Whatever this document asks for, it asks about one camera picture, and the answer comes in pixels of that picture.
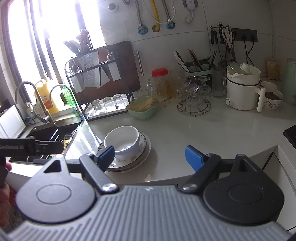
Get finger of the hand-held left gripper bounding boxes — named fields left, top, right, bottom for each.
left=35, top=140, right=64, bottom=154

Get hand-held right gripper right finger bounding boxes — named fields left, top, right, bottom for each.
left=181, top=146, right=266, bottom=193

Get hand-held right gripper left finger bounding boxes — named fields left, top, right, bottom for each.
left=32, top=146, right=118, bottom=194

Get white ceramic bowl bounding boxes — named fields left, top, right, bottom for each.
left=103, top=126, right=140, bottom=154

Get white flower-print deep plate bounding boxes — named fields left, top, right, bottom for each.
left=105, top=139, right=152, bottom=172

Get dark-rimmed patterned plate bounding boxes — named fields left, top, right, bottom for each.
left=97, top=133, right=148, bottom=168

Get white leaf-print plate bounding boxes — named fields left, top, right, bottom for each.
left=104, top=134, right=152, bottom=171

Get person's left hand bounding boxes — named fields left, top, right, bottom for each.
left=0, top=163, right=12, bottom=223

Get black sink drain rack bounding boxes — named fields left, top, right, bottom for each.
left=39, top=128, right=70, bottom=149

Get black kitchen sink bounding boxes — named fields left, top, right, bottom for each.
left=9, top=116, right=84, bottom=163

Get white framed panel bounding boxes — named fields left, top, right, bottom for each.
left=0, top=104, right=27, bottom=139

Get small white bottle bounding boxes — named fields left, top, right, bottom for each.
left=25, top=101, right=38, bottom=117

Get yellow detergent jug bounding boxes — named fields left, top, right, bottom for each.
left=35, top=73, right=59, bottom=115

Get clear drinking glass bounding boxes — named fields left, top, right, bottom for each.
left=113, top=94, right=124, bottom=109
left=91, top=100, right=102, bottom=115
left=102, top=97, right=114, bottom=113

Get green dish soap bottle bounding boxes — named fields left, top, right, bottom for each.
left=62, top=89, right=74, bottom=107

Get green plastic basket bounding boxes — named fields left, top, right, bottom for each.
left=126, top=96, right=160, bottom=121

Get small steel faucet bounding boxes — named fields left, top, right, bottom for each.
left=49, top=85, right=89, bottom=122

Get tall steel faucet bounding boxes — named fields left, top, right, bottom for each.
left=15, top=81, right=57, bottom=127

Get bundle of bamboo sticks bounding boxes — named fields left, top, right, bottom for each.
left=128, top=97, right=159, bottom=110

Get cluster of clear glass cups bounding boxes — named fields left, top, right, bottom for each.
left=176, top=75, right=212, bottom=109

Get clear glass pitcher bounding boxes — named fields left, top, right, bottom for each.
left=211, top=67, right=228, bottom=98

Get white electric cooking pot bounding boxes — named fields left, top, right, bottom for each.
left=225, top=62, right=267, bottom=113

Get red-lidded clear jar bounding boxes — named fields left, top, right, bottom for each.
left=151, top=68, right=172, bottom=108

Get clear glass mug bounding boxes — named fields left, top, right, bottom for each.
left=147, top=77, right=160, bottom=98

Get textured glass board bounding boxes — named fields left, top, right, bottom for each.
left=80, top=52, right=110, bottom=88

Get green white utensil holder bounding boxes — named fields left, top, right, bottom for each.
left=173, top=49, right=218, bottom=78

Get dark brown cutting board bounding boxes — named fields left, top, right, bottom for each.
left=76, top=40, right=141, bottom=103

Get black metal dish rack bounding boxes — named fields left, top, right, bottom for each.
left=64, top=44, right=137, bottom=121

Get base cabinet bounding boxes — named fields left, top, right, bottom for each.
left=259, top=145, right=296, bottom=232

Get patterned bowl with brown filling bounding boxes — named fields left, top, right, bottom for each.
left=261, top=89, right=284, bottom=110

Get black stove top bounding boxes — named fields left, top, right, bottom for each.
left=283, top=124, right=296, bottom=149

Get white ceramic cup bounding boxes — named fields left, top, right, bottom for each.
left=260, top=81, right=278, bottom=91

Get kitchen knife set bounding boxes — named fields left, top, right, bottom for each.
left=63, top=29, right=89, bottom=56

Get yellow paper packet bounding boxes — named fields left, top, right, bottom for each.
left=266, top=59, right=284, bottom=80

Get window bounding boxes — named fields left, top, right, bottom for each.
left=0, top=0, right=104, bottom=109

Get mint green kettle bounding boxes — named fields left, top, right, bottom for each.
left=283, top=57, right=296, bottom=105

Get hanging kitchen utensils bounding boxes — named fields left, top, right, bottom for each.
left=209, top=23, right=222, bottom=44

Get metal wire cup stand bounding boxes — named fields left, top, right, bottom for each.
left=177, top=100, right=212, bottom=116

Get steel bar handle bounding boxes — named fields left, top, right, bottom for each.
left=136, top=50, right=144, bottom=77

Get black power cables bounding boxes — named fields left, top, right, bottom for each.
left=242, top=40, right=255, bottom=66

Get white-handled scissors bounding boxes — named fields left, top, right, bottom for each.
left=221, top=27, right=234, bottom=49

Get black wall power strip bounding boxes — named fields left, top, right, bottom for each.
left=231, top=28, right=258, bottom=42

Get yellow gas hose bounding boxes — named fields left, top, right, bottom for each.
left=150, top=0, right=162, bottom=32

